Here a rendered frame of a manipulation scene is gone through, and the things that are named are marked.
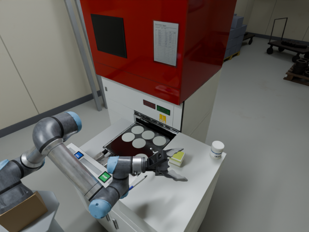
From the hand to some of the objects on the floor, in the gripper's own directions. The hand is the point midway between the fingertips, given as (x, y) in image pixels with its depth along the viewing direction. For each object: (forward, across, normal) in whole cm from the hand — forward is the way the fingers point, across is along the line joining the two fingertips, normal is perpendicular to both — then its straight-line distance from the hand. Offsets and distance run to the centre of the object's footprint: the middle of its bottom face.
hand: (186, 163), depth 82 cm
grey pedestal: (-84, +47, -118) cm, 152 cm away
